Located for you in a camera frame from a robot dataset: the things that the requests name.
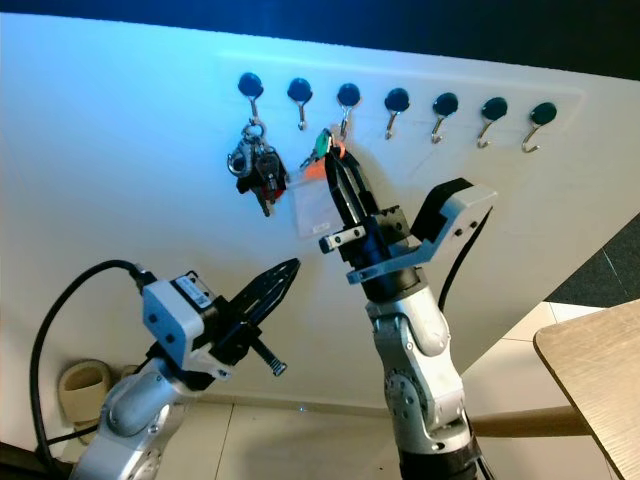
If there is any white hook rail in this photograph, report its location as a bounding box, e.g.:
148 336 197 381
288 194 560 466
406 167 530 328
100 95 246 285
220 50 587 154

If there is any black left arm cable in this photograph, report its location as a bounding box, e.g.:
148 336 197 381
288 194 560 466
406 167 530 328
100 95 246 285
30 260 161 480

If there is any green key with clear tag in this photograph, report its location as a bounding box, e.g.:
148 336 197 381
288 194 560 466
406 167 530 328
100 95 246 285
295 126 351 239

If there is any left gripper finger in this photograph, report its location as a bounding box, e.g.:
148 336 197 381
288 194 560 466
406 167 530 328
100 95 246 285
238 258 301 309
248 265 303 323

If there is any dark grey rug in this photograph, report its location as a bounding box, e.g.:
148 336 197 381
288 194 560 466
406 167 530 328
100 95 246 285
544 238 640 307

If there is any wooden table leg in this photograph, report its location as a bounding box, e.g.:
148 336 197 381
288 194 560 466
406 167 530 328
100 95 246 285
470 404 593 439

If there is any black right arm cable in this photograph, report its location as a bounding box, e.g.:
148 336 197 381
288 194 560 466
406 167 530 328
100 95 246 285
452 212 497 306

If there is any beige slipper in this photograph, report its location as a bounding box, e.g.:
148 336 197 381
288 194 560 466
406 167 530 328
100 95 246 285
57 359 115 427

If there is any key bunch with silver carabiner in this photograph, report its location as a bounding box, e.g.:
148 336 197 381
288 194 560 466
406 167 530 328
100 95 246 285
228 120 286 217

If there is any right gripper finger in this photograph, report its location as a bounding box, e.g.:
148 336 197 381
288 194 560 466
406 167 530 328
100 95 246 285
338 150 376 223
326 155 356 236

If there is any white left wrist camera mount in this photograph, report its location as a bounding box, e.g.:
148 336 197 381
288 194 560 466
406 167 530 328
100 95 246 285
142 270 224 377

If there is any light wooden table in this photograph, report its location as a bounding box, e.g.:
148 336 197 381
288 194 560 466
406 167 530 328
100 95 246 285
534 299 640 480

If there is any dark low furniture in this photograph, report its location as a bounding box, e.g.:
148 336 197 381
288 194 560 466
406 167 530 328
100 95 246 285
0 442 49 480

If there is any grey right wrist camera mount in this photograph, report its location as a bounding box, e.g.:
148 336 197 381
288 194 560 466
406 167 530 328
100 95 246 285
345 178 498 287

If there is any black-headed metal wall hook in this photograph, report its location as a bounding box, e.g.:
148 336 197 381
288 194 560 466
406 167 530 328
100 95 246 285
431 91 460 144
383 87 411 140
336 82 362 139
238 71 265 126
287 78 313 132
476 95 509 149
522 100 558 153

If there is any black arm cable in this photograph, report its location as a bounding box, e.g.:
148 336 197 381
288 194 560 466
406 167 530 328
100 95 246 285
452 212 497 306
30 260 161 480

